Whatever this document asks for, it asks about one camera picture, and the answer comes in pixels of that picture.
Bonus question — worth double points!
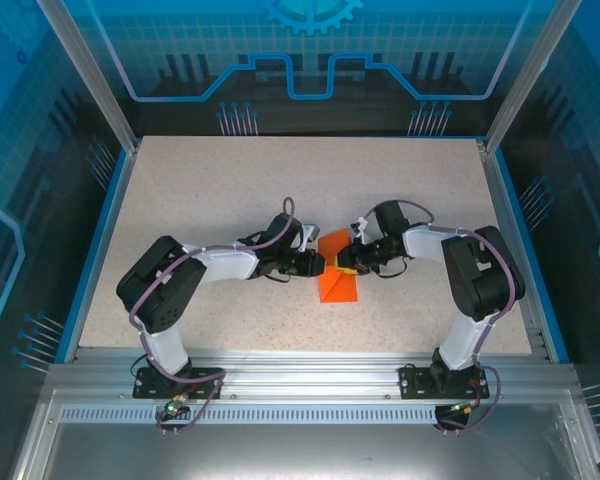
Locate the orange paper sheet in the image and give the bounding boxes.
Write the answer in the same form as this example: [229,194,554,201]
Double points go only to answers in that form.
[317,228,360,305]

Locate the sheet metal tray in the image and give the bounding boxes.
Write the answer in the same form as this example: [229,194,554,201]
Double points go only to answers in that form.
[7,389,600,480]

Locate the blue table edge strip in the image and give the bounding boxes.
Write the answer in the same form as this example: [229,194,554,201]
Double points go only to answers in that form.
[493,147,572,364]
[54,147,141,364]

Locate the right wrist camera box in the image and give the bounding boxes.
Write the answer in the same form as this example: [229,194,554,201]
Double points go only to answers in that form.
[348,215,370,244]

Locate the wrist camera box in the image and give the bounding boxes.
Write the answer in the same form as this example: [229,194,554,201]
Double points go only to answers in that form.
[299,223,324,253]
[348,215,370,244]

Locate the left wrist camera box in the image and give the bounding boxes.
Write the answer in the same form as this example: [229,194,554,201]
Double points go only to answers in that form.
[299,223,324,253]

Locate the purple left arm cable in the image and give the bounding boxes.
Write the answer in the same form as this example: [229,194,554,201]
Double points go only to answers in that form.
[129,197,301,439]

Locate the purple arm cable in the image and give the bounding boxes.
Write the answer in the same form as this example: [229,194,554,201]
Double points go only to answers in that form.
[387,198,526,437]
[129,197,301,439]

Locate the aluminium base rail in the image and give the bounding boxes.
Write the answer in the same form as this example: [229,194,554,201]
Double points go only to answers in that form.
[44,347,584,401]

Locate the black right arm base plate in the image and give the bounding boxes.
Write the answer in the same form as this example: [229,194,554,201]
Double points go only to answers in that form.
[397,363,492,401]

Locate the aluminium side rail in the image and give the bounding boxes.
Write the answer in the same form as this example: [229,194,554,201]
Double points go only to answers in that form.
[476,139,552,362]

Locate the slotted cable duct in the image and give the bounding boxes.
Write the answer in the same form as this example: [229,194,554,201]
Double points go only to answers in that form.
[58,405,566,427]

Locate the cable connector with green light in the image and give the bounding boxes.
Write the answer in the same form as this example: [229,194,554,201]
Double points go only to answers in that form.
[160,393,190,420]
[447,399,483,417]

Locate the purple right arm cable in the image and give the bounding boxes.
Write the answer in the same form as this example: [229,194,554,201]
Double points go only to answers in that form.
[387,198,526,437]

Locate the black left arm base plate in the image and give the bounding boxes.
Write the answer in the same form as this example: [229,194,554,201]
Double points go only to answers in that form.
[132,366,227,401]

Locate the aluminium frame post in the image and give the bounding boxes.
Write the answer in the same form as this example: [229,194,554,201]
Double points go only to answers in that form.
[34,0,142,154]
[481,0,574,154]

